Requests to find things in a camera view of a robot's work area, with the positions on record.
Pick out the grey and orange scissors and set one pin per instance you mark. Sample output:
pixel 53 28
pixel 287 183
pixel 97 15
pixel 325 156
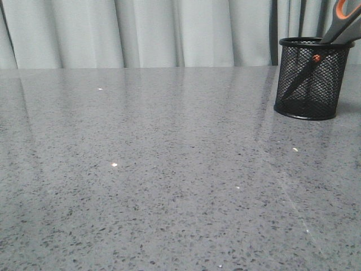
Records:
pixel 344 29

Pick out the black mesh pen bucket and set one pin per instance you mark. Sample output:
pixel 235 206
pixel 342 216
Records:
pixel 310 78

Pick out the grey curtain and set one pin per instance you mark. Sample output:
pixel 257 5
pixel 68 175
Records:
pixel 150 34

